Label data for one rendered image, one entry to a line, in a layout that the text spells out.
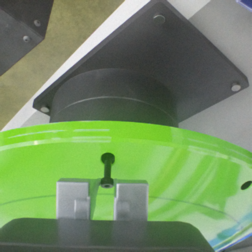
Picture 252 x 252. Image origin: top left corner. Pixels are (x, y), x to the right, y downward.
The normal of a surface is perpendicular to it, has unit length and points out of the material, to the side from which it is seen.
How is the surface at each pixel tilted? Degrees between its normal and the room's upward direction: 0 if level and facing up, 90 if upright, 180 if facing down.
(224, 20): 0
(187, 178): 24
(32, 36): 0
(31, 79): 0
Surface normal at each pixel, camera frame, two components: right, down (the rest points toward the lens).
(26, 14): 0.76, -0.36
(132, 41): 0.00, 0.83
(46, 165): -0.09, 0.52
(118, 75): 0.07, -0.56
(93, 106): -0.23, -0.55
